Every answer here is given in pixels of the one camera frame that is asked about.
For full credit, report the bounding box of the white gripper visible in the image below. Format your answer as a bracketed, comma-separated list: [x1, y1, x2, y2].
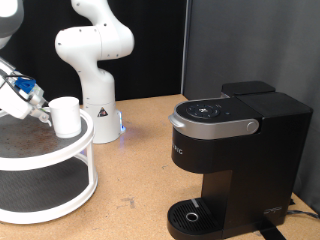
[0, 68, 53, 124]

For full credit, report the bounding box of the black backdrop curtain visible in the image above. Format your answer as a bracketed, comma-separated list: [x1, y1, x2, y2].
[0, 0, 188, 111]

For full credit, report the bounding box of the white mug with green handle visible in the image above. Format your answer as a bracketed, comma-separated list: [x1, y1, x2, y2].
[44, 96, 83, 139]

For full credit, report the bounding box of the black tape strip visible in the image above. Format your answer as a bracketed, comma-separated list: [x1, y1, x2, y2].
[254, 218, 288, 240]

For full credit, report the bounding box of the braided power cable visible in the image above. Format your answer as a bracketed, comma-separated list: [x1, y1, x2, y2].
[285, 208, 320, 220]

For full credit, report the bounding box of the white two-tier turntable stand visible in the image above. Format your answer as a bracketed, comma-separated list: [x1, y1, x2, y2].
[0, 102, 99, 225]

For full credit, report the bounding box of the black Keurig coffee machine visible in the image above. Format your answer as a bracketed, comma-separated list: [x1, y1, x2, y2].
[166, 80, 314, 240]

